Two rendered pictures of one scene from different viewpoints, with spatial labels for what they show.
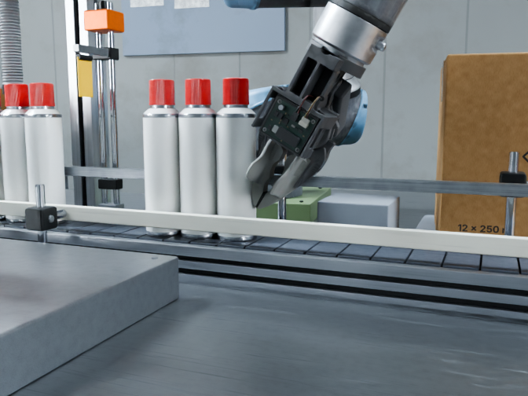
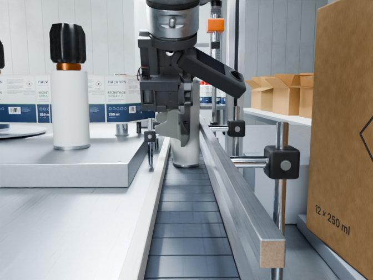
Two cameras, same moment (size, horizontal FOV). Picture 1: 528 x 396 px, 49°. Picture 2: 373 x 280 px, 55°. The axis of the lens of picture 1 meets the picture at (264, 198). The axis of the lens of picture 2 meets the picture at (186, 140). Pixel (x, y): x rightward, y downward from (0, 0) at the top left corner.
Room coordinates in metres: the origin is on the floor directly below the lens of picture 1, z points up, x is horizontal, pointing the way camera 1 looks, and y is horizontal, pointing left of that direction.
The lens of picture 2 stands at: (0.48, -0.59, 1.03)
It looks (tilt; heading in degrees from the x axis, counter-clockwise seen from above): 8 degrees down; 68
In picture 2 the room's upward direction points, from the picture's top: straight up
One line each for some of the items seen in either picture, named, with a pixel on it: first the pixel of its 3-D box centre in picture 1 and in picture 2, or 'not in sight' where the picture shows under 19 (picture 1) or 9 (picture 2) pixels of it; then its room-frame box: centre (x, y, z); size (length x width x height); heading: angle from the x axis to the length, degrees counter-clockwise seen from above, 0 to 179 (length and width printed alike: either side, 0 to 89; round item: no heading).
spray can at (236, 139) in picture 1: (236, 159); (186, 111); (0.74, 0.04, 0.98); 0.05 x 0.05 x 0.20
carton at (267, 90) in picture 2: not in sight; (276, 93); (2.79, 2.55, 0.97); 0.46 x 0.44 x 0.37; 79
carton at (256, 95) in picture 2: not in sight; (266, 92); (2.95, 2.96, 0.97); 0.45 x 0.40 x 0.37; 166
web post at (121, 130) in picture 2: not in sight; (121, 105); (0.72, 0.51, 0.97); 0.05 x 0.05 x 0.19
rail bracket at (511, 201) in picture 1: (511, 221); (258, 203); (0.68, -0.30, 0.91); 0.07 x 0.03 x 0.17; 158
